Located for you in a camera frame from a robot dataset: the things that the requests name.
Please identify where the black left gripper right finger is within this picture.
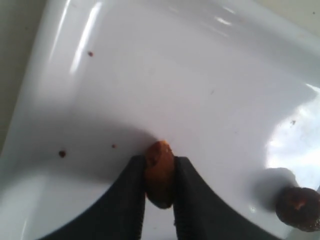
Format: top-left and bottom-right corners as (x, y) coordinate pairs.
(173, 157), (275, 240)

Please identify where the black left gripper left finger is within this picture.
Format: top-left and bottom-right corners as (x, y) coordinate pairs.
(44, 155), (145, 240)

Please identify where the red meatball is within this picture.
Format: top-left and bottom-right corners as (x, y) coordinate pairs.
(275, 187), (320, 232)
(144, 140), (175, 209)

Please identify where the white plastic tray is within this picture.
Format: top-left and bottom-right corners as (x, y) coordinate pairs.
(0, 0), (320, 240)

